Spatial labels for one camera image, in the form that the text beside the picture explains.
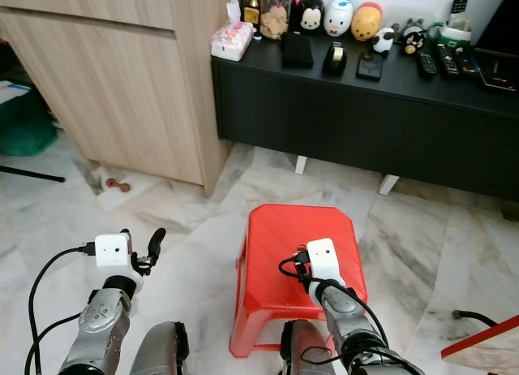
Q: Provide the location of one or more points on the grey robot leg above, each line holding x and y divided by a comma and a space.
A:
158, 349
304, 349

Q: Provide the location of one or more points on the black television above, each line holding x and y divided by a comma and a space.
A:
501, 18

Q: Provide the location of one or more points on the red plastic stool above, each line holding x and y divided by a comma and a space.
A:
272, 237

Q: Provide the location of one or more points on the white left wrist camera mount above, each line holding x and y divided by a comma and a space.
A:
113, 251

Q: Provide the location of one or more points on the white duck plush toy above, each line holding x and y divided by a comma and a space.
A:
339, 18

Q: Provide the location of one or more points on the light wooden cabinet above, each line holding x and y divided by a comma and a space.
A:
113, 83

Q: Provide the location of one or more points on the brown dumbbell toy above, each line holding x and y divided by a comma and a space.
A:
117, 185

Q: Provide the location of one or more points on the black TV console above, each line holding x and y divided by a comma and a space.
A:
357, 123

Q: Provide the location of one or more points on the black floor rod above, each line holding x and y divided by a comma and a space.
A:
32, 174

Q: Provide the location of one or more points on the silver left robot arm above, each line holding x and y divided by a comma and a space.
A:
101, 326

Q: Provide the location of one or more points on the black remote control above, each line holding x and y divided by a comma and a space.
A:
466, 61
448, 59
426, 63

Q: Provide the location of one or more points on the red-lidded snack jar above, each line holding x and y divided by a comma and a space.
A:
276, 15

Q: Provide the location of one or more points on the black wallet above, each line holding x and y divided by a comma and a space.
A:
298, 50

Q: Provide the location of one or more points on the yellow bear plush toy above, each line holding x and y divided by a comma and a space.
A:
366, 22

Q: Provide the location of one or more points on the small black box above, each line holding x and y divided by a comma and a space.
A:
370, 66

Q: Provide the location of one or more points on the grey left robot leg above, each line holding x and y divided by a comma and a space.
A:
158, 349

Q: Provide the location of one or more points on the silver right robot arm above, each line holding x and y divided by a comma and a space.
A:
353, 326

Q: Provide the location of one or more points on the white console leg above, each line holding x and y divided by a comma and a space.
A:
300, 165
388, 184

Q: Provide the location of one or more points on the black mouse plush toy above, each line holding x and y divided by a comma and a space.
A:
310, 14

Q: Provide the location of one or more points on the gold bottle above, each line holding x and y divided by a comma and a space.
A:
253, 8

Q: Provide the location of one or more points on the pink tissue pack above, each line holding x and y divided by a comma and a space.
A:
231, 40

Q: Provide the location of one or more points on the black set-top box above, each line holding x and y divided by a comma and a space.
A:
499, 71

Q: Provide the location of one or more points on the black tape dispenser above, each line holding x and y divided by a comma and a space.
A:
335, 59

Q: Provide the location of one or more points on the small black mouse figurine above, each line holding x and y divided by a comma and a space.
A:
413, 40

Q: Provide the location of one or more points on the grey right robot leg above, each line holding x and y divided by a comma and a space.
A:
304, 349

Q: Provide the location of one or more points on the green bag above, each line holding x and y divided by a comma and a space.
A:
24, 127

